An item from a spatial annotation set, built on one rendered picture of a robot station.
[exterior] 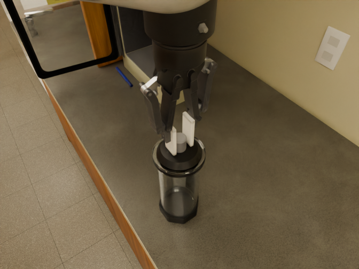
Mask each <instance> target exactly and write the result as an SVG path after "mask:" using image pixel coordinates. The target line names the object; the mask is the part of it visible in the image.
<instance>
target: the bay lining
mask: <svg viewBox="0 0 359 269"><path fill-rule="evenodd" d="M118 13H119V19H120V26H121V32H122V38H123V45H124V51H125V53H126V54H127V53H130V52H132V51H136V50H139V49H142V48H145V47H147V46H150V45H152V39H151V38H149V37H148V36H147V34H146V32H145V28H144V17H143V10H137V9H130V8H126V7H119V6H118Z"/></svg>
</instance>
